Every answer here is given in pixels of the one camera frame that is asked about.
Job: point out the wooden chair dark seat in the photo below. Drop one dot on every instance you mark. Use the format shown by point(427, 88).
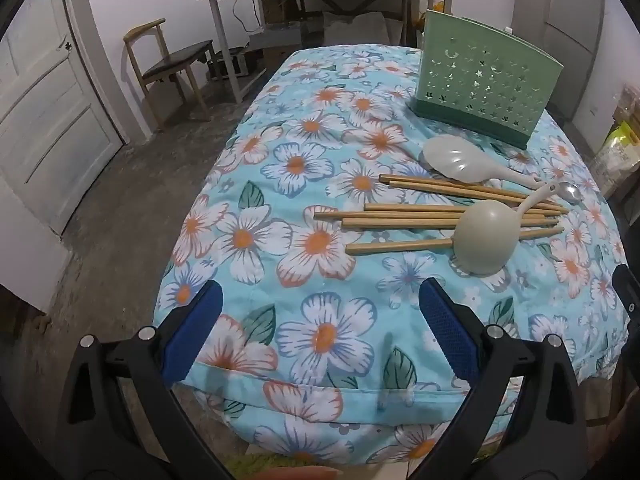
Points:
point(170, 62)

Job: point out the grey cabinet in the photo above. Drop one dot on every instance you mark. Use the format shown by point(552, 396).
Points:
point(565, 35)

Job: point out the row of wooden chopsticks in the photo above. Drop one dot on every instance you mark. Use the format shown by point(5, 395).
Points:
point(390, 215)

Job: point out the beige soup ladle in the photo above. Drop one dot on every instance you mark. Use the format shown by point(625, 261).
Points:
point(482, 240)

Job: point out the white panelled door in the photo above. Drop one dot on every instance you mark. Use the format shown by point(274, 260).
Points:
point(45, 125)

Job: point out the orange plastic bag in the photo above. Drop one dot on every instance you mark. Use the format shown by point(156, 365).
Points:
point(440, 7)

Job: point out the black box appliance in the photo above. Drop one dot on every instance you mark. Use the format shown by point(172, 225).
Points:
point(230, 64)

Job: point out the floral light blue blanket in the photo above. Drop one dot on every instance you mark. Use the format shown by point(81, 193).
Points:
point(280, 305)

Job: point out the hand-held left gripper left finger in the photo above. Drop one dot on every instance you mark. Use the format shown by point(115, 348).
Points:
point(192, 330)

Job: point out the yellow green packet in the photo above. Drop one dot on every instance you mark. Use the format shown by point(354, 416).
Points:
point(617, 155)

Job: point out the person's left hand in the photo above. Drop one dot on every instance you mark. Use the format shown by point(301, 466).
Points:
point(300, 474)

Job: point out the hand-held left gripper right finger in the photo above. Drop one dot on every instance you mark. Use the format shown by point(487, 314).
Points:
point(447, 330)

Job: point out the metal spoon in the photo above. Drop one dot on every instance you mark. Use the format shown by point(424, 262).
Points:
point(570, 192)

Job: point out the white rice paddle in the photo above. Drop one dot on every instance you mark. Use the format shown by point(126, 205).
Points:
point(450, 160)

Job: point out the green perforated utensil holder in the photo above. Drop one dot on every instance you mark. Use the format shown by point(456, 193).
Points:
point(480, 85)

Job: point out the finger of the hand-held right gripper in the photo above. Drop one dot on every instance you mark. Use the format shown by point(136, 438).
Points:
point(629, 292)

